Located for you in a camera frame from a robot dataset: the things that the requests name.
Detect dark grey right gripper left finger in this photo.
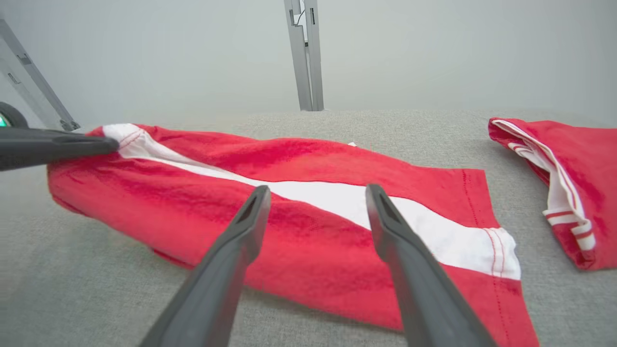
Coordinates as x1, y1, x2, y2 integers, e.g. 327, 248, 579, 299
139, 185, 272, 347

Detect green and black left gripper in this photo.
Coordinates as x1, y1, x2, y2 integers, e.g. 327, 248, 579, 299
0, 102, 120, 172

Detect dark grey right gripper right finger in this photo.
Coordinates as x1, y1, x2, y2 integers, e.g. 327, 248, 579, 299
365, 183, 497, 347

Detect red shorts with white stripe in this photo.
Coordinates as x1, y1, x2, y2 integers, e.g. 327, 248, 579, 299
47, 123, 539, 347

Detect red and white shirt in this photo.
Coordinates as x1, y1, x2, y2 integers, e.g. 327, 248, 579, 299
488, 117, 617, 271

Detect grey aluminium frame strut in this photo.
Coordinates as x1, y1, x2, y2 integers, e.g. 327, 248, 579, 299
0, 19, 81, 132

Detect grey double post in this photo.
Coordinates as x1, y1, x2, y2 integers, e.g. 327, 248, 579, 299
283, 0, 324, 112

